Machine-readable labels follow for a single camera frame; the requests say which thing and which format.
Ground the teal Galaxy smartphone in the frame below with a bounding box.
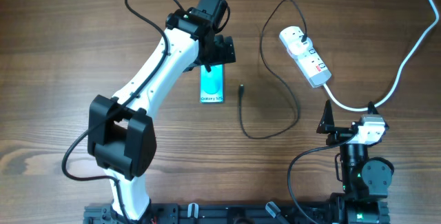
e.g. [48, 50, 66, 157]
[200, 65, 224, 103]

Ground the black USB charging cable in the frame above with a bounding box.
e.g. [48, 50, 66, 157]
[238, 0, 309, 141]

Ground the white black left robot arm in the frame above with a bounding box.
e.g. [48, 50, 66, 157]
[61, 0, 236, 223]

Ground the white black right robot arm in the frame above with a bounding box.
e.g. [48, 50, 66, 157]
[287, 101, 395, 223]

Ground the white USB charger plug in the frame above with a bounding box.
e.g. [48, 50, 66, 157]
[287, 38, 313, 59]

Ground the white power strip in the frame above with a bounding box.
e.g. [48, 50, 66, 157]
[279, 26, 331, 88]

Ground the white power strip cord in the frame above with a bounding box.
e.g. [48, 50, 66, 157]
[322, 0, 440, 113]

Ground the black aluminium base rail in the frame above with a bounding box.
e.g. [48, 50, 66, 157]
[82, 201, 392, 224]

